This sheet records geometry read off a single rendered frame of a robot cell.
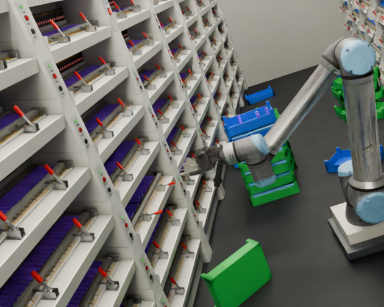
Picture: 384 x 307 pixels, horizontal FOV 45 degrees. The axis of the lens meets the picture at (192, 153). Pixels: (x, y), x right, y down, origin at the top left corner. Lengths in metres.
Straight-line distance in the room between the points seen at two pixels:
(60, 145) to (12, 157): 0.34
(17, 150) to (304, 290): 1.37
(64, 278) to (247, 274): 1.01
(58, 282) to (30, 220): 0.19
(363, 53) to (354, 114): 0.23
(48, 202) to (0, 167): 0.22
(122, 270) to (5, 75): 0.76
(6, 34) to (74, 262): 0.72
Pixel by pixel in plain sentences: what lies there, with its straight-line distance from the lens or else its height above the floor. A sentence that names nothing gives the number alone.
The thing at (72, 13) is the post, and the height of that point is 1.42.
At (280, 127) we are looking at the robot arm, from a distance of 1.95.
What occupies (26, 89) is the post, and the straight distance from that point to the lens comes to 1.57.
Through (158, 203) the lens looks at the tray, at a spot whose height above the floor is 0.54.
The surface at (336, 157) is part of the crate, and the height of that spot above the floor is 0.03.
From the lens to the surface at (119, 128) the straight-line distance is 1.90.
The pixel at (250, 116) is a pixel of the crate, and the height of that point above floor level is 0.50.
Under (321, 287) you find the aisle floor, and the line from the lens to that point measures 2.13.
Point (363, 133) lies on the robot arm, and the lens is 1.86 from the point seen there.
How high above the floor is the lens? 1.33
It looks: 18 degrees down
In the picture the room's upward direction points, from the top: 22 degrees counter-clockwise
